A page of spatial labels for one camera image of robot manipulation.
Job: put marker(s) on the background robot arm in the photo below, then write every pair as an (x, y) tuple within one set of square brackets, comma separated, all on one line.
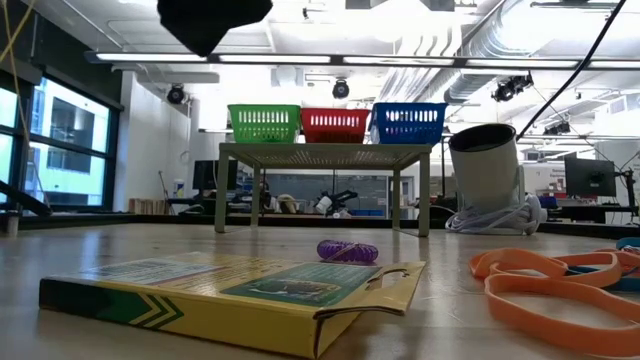
[(340, 197)]

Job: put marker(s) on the red plastic basket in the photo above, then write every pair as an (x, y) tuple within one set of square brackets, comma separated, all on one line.
[(335, 125)]

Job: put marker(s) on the black computer monitor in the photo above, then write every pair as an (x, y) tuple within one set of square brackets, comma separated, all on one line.
[(205, 175), (590, 177)]

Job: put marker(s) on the black ceiling spotlight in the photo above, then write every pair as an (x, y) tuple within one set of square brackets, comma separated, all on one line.
[(557, 127), (176, 94), (341, 89), (515, 86)]

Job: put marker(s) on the white cylinder with black top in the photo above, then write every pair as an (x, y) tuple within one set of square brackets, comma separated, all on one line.
[(485, 175)]

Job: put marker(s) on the wooden crate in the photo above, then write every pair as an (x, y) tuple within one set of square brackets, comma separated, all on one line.
[(147, 206)]

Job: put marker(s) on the blue rubber band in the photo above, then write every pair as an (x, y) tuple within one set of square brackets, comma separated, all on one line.
[(630, 242), (625, 285)]

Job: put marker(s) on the yellow Crayola crayon box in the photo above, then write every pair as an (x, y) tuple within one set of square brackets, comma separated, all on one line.
[(200, 300)]

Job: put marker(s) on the orange rubber band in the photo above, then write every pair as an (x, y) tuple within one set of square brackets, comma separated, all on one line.
[(477, 267), (495, 305)]

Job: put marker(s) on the pale green perforated metal shelf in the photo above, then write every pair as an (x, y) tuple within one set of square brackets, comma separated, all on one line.
[(325, 155)]

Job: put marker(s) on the blue plastic basket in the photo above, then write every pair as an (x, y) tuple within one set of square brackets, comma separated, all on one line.
[(407, 125)]

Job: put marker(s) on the white bottle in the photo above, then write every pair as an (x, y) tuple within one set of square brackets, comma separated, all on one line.
[(178, 189)]

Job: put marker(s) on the ceiling light strip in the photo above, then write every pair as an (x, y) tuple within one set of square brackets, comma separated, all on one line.
[(150, 57)]

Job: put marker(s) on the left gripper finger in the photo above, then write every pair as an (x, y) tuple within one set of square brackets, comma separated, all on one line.
[(210, 20)]

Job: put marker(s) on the green plastic basket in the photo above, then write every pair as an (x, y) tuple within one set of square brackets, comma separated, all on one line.
[(262, 125)]

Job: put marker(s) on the large window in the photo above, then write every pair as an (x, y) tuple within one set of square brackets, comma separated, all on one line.
[(70, 170)]

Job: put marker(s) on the person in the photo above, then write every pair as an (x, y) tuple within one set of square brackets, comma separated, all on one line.
[(287, 202), (265, 195)]

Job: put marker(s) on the background office desk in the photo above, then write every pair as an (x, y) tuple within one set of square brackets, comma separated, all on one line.
[(590, 212)]

